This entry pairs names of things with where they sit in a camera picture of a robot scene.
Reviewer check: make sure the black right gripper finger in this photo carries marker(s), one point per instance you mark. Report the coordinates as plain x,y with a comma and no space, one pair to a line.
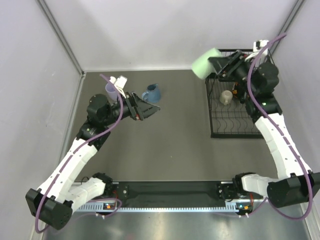
233,55
218,64

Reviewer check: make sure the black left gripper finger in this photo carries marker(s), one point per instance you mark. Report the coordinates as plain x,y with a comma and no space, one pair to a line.
144,114
142,104

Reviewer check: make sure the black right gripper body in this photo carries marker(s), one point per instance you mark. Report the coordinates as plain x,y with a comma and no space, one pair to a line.
240,70

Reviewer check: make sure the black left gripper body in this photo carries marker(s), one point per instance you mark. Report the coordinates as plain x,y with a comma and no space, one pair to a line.
129,109

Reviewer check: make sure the blue patterned ceramic jug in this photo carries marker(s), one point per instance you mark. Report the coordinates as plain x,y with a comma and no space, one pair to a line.
152,94

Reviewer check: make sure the light green plastic cup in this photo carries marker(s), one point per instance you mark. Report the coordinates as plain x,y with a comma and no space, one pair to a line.
202,67

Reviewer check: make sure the lavender plastic cup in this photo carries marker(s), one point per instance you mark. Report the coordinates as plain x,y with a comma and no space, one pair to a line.
111,92

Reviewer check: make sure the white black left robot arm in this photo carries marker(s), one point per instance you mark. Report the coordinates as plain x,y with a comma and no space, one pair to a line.
55,200

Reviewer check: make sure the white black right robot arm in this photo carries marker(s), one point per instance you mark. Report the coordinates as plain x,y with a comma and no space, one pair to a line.
296,183

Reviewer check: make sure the black orange mug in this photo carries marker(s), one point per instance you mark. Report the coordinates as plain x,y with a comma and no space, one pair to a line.
239,91

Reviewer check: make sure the beige ceramic mug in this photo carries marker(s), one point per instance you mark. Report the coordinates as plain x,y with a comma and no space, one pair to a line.
226,97

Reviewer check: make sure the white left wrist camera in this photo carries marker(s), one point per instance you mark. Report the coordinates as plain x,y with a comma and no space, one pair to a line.
118,84

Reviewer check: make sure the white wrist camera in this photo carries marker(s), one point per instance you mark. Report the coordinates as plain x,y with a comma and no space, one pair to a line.
258,45
118,84

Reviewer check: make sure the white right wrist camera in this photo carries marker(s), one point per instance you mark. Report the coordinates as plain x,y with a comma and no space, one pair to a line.
258,45

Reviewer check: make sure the black wire dish rack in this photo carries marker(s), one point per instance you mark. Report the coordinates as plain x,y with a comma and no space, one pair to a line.
236,120

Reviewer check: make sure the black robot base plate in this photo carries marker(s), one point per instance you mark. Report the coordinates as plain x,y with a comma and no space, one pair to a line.
174,193

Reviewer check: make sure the slotted aluminium cable duct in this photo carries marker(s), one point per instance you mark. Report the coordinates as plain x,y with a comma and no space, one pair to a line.
109,207

